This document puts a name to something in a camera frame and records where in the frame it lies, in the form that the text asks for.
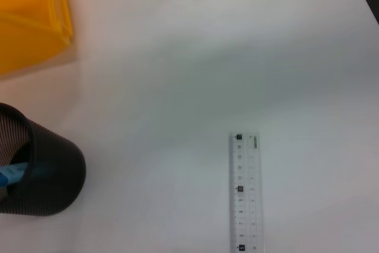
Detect transparent plastic ruler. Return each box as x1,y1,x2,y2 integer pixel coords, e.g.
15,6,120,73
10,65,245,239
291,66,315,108
228,130,265,253

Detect blue safety scissors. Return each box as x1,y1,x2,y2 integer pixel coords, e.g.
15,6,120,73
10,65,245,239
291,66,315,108
0,161,30,190

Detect black mesh pen cup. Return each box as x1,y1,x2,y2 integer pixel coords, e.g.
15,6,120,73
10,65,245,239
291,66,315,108
0,102,88,218

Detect yellow plastic storage bin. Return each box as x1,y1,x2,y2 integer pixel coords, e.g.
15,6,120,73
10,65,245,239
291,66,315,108
0,0,75,76

